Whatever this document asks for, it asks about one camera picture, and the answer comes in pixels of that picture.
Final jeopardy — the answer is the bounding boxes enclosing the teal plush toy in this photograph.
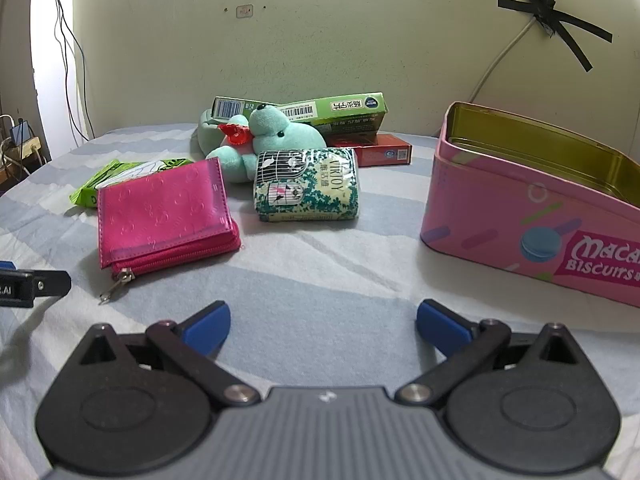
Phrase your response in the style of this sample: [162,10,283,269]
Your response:
[205,103,330,183]

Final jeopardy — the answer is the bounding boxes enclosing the white power cable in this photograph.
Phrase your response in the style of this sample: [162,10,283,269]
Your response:
[467,19,536,103]

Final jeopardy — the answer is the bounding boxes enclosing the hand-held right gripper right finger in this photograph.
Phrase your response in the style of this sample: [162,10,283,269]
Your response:
[395,299,581,406]

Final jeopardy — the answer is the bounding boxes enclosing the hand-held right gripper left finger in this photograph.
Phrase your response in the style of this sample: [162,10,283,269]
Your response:
[65,301,262,407]

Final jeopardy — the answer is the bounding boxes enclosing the pink biscuit tin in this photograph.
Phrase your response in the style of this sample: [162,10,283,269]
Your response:
[420,101,640,307]

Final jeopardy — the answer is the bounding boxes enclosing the pink zip wallet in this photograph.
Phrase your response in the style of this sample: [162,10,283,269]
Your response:
[96,157,242,306]

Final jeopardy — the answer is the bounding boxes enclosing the green snack packet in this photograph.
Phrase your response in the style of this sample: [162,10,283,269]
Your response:
[69,158,195,209]

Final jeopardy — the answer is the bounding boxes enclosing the black hanging cables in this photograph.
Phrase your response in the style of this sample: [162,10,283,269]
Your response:
[49,0,97,142]

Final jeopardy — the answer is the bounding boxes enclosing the red box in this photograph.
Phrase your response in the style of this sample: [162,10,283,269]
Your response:
[324,132,413,168]

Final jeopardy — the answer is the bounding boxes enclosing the green patterned tissue pack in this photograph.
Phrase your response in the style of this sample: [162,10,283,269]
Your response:
[253,147,361,224]

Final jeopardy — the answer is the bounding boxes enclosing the long green box blue logo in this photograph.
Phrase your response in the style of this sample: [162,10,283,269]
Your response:
[276,92,389,137]

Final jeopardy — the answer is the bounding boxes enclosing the black tape cross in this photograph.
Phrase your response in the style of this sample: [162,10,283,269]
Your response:
[497,0,614,74]

